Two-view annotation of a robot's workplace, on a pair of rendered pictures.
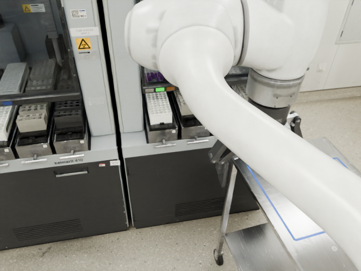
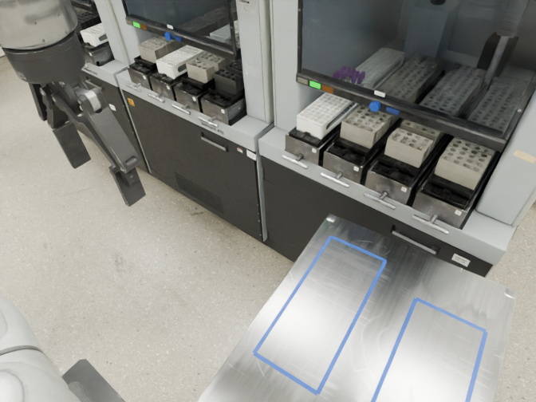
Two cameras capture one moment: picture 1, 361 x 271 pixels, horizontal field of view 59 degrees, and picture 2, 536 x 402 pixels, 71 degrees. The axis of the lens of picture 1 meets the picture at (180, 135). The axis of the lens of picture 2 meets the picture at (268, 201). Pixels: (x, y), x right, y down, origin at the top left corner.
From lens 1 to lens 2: 0.77 m
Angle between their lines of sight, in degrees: 38
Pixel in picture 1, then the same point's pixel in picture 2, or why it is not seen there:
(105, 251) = (234, 249)
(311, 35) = not seen: outside the picture
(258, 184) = (309, 265)
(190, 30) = not seen: outside the picture
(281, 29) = not seen: outside the picture
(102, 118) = (257, 96)
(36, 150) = (188, 100)
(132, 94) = (288, 80)
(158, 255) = (269, 291)
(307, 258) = (235, 383)
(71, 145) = (214, 110)
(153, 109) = (309, 112)
